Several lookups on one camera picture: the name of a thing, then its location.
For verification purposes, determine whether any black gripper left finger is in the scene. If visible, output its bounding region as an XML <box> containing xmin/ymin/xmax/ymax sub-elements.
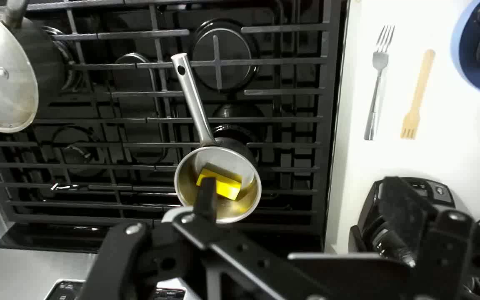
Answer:
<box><xmin>77</xmin><ymin>177</ymin><xmax>331</xmax><ymax>300</ymax></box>

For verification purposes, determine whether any yellow sponge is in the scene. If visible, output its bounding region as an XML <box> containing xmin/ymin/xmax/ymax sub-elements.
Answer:
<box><xmin>196</xmin><ymin>162</ymin><xmax>246</xmax><ymax>202</ymax></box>

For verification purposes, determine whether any steel pot lid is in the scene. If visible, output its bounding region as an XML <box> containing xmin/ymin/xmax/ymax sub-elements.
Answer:
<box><xmin>0</xmin><ymin>5</ymin><xmax>41</xmax><ymax>135</ymax></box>

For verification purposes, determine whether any metal fork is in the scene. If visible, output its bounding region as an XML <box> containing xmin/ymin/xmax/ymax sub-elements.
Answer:
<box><xmin>364</xmin><ymin>24</ymin><xmax>397</xmax><ymax>142</ymax></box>

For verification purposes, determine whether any stainless gas stove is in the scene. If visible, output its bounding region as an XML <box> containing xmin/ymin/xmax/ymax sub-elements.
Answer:
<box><xmin>0</xmin><ymin>0</ymin><xmax>347</xmax><ymax>300</ymax></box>

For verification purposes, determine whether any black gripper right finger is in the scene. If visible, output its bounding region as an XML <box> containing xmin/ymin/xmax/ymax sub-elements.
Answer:
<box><xmin>416</xmin><ymin>209</ymin><xmax>477</xmax><ymax>300</ymax></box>

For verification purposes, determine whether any blue bowl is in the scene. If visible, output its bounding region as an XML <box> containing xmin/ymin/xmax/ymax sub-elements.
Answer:
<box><xmin>451</xmin><ymin>0</ymin><xmax>480</xmax><ymax>99</ymax></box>

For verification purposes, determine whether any small steel saucepan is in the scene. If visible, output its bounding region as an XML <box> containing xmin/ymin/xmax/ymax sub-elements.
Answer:
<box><xmin>171</xmin><ymin>52</ymin><xmax>264</xmax><ymax>225</ymax></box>

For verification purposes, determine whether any black coffee maker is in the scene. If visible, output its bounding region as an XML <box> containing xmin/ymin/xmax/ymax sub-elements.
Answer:
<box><xmin>347</xmin><ymin>175</ymin><xmax>459</xmax><ymax>264</ymax></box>

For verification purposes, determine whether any wooden fork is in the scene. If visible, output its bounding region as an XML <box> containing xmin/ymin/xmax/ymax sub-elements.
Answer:
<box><xmin>399</xmin><ymin>49</ymin><xmax>437</xmax><ymax>140</ymax></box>

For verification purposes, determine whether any large steel pot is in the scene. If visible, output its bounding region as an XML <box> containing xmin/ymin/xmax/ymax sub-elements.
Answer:
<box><xmin>0</xmin><ymin>0</ymin><xmax>81</xmax><ymax>110</ymax></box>

